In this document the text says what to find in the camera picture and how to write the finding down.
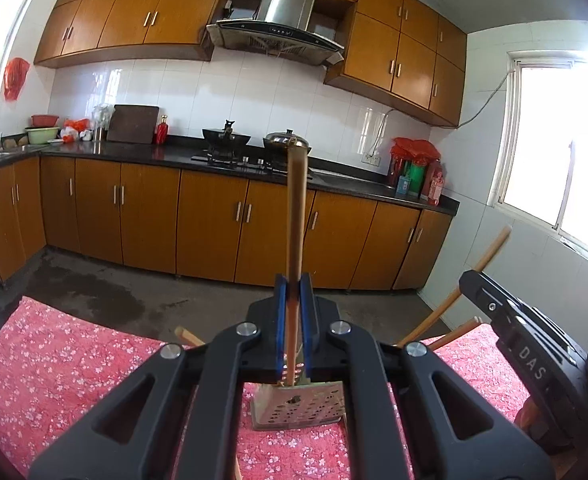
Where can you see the black gas stove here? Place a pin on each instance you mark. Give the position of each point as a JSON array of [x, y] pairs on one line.
[[228, 161]]

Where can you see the hanging red plastic bag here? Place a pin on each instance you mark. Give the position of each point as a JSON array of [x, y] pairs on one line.
[[16, 80]]

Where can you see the red basin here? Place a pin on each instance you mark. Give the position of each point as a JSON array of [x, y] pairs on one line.
[[43, 120]]

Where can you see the steel range hood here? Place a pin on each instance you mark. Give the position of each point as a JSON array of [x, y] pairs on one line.
[[284, 15]]

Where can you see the red bag over bottles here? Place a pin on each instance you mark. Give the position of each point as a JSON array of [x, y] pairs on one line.
[[414, 150]]

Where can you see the person's right hand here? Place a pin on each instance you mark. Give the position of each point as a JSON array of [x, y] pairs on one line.
[[528, 412]]

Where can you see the red white plastic bag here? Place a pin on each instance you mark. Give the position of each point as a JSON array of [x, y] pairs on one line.
[[76, 129]]

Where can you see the small blue box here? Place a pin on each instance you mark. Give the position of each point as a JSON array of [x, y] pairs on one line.
[[403, 186]]

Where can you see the red oil bottle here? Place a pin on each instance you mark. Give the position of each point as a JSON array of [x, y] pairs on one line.
[[435, 187]]

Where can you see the large sliding window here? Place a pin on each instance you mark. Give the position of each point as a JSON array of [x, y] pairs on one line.
[[554, 160]]

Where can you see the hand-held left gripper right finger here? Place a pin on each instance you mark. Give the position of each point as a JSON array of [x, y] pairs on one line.
[[307, 325]]

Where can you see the dark wooden cutting board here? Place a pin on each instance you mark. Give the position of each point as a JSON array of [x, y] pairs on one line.
[[132, 124]]

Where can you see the wooden base cabinets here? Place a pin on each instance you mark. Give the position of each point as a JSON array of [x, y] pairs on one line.
[[208, 220]]

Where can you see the metal cup with plastic bag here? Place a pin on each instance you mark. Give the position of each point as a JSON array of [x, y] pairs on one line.
[[102, 122]]

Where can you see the white wall outlet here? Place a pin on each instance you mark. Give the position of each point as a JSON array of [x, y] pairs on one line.
[[372, 160]]

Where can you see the green basin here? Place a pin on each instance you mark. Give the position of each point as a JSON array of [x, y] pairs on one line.
[[41, 135]]

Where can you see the green bottle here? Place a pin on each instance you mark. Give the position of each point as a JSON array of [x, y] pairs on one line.
[[416, 180]]

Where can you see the black kitchen countertop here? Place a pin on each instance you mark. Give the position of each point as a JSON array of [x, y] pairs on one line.
[[138, 152]]

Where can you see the wok with metal lid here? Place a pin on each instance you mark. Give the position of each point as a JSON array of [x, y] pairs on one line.
[[279, 140]]

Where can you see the wooden wall cabinets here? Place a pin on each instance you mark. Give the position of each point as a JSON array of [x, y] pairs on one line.
[[123, 15], [404, 55]]

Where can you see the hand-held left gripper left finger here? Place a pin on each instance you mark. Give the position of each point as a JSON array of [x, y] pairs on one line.
[[280, 320]]

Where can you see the red floral tablecloth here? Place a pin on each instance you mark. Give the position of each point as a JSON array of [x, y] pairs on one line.
[[73, 360]]

